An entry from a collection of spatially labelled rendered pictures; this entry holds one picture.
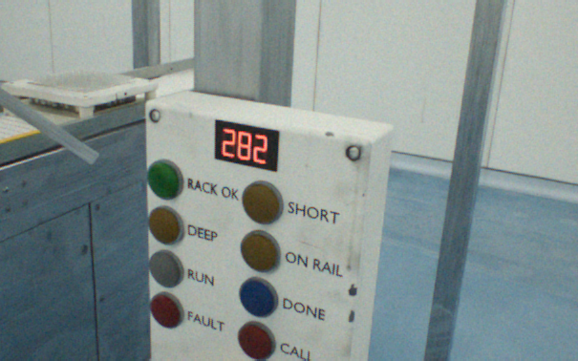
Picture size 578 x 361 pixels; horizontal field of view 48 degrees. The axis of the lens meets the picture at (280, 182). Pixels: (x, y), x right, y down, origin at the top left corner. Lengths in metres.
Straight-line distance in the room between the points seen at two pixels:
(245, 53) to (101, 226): 1.10
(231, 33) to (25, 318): 1.05
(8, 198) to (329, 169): 0.92
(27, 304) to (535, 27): 3.21
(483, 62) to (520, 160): 2.59
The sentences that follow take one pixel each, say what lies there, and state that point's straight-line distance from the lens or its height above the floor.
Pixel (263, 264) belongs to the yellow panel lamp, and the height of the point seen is 1.09.
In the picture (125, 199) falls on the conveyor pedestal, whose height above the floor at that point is 0.71.
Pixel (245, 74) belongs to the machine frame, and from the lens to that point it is 0.49.
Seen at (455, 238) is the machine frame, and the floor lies 0.64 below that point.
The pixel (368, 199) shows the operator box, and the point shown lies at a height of 1.14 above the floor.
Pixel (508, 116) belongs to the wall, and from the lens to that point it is 4.06.
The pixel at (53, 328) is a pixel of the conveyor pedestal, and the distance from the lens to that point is 1.52.
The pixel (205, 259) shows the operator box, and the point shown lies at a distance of 0.48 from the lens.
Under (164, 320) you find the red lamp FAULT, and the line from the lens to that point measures 0.52.
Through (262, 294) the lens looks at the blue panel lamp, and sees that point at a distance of 0.45.
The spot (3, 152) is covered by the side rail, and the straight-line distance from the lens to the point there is 1.23.
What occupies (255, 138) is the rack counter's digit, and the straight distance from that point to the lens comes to 0.42.
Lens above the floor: 1.29
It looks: 20 degrees down
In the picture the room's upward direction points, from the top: 3 degrees clockwise
